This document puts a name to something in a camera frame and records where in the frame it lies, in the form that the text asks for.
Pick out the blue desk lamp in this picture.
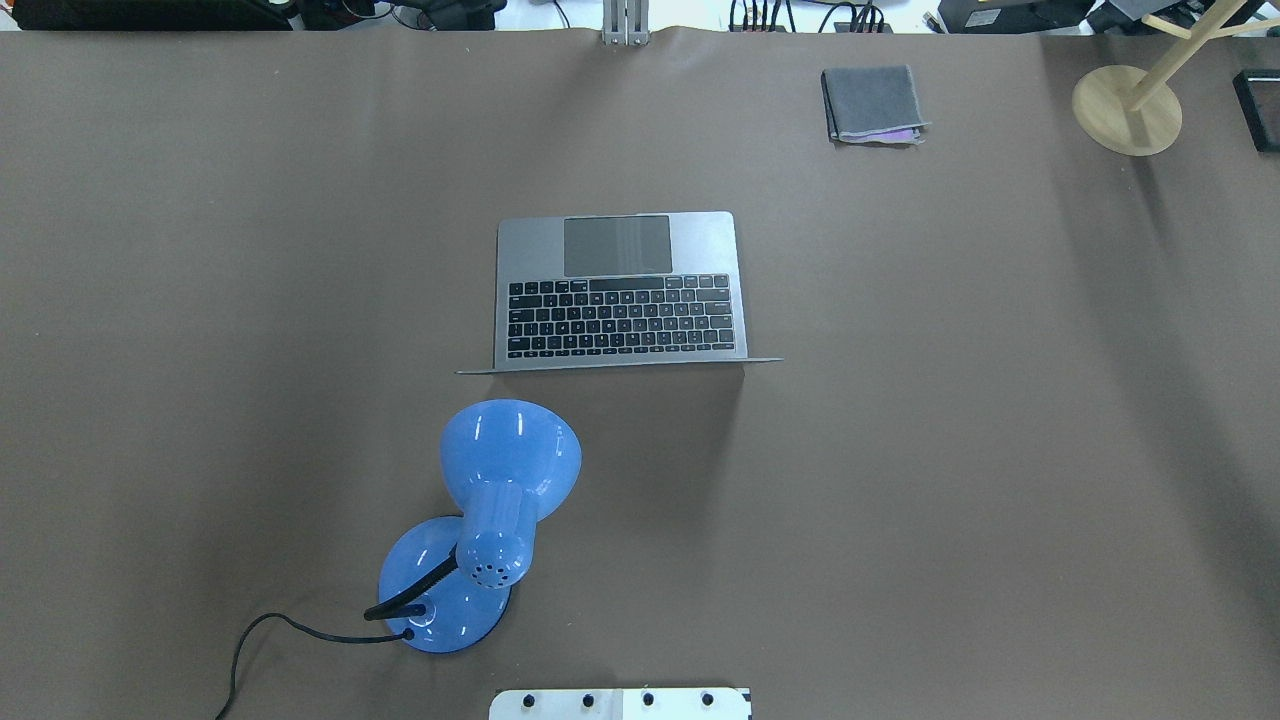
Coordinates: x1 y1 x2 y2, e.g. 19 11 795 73
364 398 582 653

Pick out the black box at table edge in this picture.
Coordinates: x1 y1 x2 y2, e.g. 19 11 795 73
1233 69 1279 152

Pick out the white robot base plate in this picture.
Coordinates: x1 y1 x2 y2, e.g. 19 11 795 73
488 687 753 719

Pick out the wooden stand with round base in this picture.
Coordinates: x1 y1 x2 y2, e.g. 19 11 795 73
1071 1 1279 158

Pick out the aluminium frame post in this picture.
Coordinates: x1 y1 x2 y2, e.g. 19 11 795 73
602 0 650 47

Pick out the folded grey cloth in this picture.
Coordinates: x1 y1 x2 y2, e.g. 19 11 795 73
820 64 929 146

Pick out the grey laptop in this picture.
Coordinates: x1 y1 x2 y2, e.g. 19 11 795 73
492 211 753 374

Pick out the black lamp power cable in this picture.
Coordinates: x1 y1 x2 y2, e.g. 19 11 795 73
212 612 415 720

